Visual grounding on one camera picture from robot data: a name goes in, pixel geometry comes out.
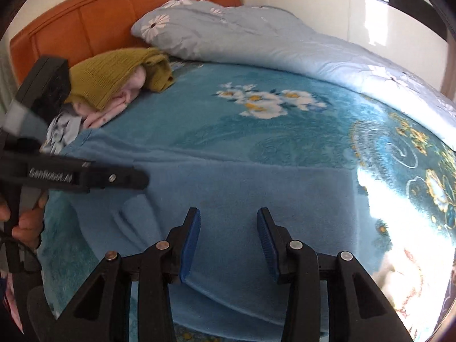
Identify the light blue floral duvet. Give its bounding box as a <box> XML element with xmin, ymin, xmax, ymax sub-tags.
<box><xmin>131</xmin><ymin>0</ymin><xmax>456</xmax><ymax>143</ymax></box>

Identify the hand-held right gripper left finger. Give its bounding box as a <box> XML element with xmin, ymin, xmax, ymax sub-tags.
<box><xmin>53</xmin><ymin>207</ymin><xmax>201</xmax><ymax>342</ymax></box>

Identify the mustard knitted sweater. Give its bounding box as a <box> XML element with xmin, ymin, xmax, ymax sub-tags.
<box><xmin>66</xmin><ymin>47</ymin><xmax>175</xmax><ymax>111</ymax></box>

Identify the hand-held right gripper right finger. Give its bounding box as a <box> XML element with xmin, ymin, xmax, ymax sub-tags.
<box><xmin>257</xmin><ymin>207</ymin><xmax>407</xmax><ymax>342</ymax></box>

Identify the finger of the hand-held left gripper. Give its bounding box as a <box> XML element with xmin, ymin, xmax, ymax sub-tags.
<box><xmin>80</xmin><ymin>164</ymin><xmax>149</xmax><ymax>194</ymax></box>

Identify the light blue shirt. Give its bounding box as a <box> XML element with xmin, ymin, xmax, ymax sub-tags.
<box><xmin>41</xmin><ymin>112</ymin><xmax>84</xmax><ymax>155</ymax></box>

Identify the orange wooden headboard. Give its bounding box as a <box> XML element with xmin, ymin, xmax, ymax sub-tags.
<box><xmin>10</xmin><ymin>0</ymin><xmax>243</xmax><ymax>86</ymax></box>

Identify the blue towel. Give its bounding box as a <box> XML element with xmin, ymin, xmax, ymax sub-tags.
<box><xmin>46</xmin><ymin>128</ymin><xmax>371</xmax><ymax>328</ymax></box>

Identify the pink fleece garment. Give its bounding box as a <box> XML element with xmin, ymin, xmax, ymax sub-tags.
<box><xmin>73</xmin><ymin>68</ymin><xmax>146</xmax><ymax>129</ymax></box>

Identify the teal floral blanket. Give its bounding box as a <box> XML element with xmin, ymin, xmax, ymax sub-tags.
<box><xmin>36</xmin><ymin>60</ymin><xmax>456</xmax><ymax>342</ymax></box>

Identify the person's left hand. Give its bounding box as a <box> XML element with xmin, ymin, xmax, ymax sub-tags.
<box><xmin>0</xmin><ymin>192</ymin><xmax>48</xmax><ymax>250</ymax></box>

